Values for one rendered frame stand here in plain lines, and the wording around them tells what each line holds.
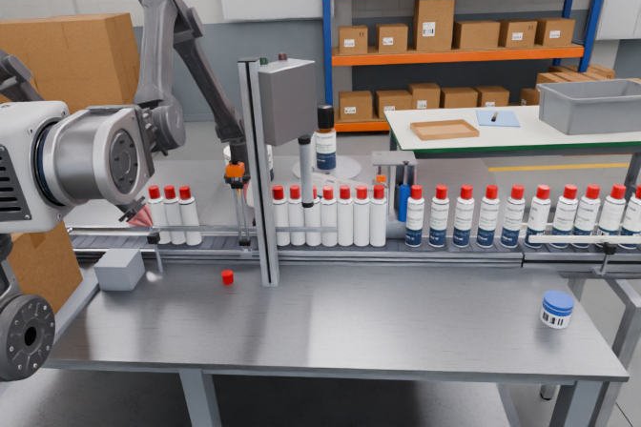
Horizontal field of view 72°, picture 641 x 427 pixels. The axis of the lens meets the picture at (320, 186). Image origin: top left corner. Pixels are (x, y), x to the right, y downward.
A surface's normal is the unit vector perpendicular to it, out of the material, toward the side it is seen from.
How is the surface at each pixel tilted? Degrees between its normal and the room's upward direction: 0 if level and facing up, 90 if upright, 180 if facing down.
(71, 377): 0
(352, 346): 0
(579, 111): 95
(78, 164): 68
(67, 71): 90
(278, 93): 90
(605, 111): 95
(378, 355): 0
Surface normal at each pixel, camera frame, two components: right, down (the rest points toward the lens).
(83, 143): -0.02, -0.39
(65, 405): -0.04, -0.90
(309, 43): 0.00, 0.44
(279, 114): 0.78, 0.25
